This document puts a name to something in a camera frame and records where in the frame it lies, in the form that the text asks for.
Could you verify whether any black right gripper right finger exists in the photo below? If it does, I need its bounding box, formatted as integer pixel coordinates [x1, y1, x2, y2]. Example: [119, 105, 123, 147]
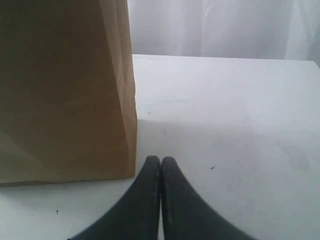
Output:
[161, 156, 253, 240]

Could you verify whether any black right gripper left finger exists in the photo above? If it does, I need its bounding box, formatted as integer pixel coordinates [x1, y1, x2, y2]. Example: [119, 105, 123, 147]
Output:
[71, 155, 161, 240]

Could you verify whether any brown paper shopping bag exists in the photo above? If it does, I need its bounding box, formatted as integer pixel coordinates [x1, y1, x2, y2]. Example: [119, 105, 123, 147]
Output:
[0, 0, 137, 186]

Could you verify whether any white backdrop curtain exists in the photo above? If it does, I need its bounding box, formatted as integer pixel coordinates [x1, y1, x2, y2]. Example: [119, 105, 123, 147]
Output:
[128, 0, 320, 63]

